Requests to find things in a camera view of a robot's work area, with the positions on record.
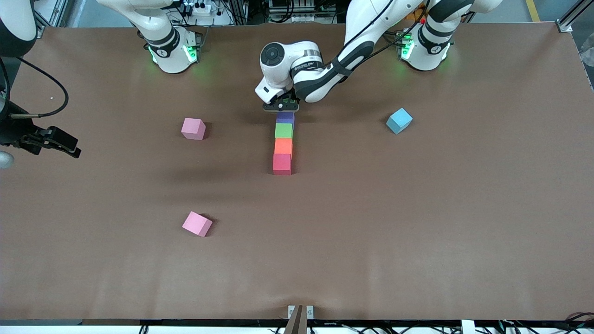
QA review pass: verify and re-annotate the red foam cube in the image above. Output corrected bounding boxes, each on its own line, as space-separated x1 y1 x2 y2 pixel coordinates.
273 154 293 176

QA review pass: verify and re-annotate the silver equipment rack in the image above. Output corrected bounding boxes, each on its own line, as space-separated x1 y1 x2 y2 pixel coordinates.
268 0 322 24

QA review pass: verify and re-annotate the pale pink foam cube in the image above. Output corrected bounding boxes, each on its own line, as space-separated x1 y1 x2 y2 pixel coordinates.
181 118 207 141

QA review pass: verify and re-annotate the white power strip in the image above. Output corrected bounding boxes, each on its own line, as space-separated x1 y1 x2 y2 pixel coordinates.
183 1 219 17

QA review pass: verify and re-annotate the light blue foam cube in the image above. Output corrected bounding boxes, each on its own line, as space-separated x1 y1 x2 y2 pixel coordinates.
386 108 413 135

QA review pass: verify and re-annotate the bag of orange items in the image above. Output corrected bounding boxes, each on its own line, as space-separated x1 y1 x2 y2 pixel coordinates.
370 0 426 25

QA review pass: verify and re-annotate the brown table cover sheet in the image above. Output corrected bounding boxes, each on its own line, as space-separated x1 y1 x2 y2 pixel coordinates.
0 21 594 326

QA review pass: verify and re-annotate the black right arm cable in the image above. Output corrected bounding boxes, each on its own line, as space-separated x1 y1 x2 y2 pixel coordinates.
0 57 70 119

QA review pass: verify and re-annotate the metal bracket with brown post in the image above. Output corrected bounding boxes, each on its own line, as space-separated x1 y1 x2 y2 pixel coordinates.
287 304 315 334

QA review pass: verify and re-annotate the aluminium frame profile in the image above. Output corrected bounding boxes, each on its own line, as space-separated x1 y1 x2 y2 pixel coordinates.
557 0 594 34

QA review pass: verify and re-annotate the black cable bundle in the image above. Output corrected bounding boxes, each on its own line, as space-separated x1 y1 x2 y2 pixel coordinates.
499 312 594 334

